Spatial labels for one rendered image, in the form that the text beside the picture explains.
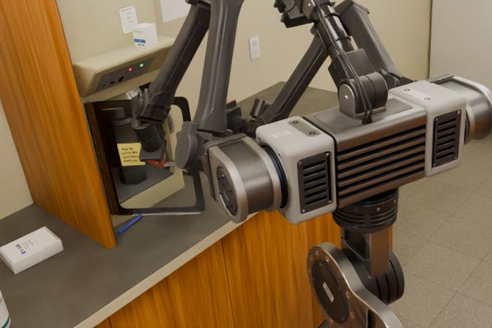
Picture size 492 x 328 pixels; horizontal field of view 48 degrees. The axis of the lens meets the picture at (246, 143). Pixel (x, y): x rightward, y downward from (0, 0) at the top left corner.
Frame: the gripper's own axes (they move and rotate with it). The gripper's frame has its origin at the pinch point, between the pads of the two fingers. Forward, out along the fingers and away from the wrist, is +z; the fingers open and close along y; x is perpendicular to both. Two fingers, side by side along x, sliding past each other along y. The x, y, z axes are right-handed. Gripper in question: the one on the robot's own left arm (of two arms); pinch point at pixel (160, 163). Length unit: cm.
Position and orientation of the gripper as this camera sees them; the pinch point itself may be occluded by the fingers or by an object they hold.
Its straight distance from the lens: 167.8
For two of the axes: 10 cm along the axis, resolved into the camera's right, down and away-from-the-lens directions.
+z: 1.5, 6.2, 7.7
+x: 9.9, -0.6, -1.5
